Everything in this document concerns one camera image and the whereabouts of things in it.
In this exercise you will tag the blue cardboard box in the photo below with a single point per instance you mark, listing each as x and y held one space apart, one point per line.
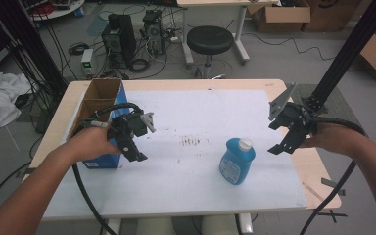
101 93

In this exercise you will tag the grey plug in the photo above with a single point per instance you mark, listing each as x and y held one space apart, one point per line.
98 124

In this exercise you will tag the slim black computer tower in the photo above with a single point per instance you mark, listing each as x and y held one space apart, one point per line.
154 32

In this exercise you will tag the closed cardboard box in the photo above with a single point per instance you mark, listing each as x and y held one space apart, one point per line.
329 16

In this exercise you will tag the wooden table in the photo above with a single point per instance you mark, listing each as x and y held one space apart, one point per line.
176 84

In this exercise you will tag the grey floor mat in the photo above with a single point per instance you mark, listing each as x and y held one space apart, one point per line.
341 103

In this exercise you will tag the person's left hand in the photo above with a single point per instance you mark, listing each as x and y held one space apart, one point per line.
91 142

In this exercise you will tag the grey tape strip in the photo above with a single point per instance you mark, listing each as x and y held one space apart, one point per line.
331 184

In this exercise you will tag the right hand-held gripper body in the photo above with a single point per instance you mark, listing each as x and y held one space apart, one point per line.
295 116

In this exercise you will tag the thin wooden stick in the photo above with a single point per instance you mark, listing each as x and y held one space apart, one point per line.
313 192

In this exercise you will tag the white power supply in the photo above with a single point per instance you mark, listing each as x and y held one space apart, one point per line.
87 62

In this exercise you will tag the round white table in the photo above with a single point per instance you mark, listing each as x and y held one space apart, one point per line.
58 11

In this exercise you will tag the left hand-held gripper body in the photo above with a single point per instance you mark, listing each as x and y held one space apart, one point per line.
133 125

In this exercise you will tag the blue bottle with white cap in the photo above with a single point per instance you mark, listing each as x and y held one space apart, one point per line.
235 163

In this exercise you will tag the open cardboard box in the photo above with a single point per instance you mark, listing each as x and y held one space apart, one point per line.
284 18

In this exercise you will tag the black metal stand post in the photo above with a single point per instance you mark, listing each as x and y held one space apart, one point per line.
349 52

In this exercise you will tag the white mat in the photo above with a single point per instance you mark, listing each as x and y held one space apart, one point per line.
182 182

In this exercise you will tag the white-legged desk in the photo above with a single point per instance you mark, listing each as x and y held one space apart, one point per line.
241 29

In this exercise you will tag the large black computer tower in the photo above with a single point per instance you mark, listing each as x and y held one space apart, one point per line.
119 39

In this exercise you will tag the black round stool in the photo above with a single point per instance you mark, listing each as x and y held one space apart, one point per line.
210 39

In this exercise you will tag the white cloth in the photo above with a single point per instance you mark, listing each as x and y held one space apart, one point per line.
0 98

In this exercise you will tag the person's right hand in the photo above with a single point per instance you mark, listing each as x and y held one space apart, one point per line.
333 137

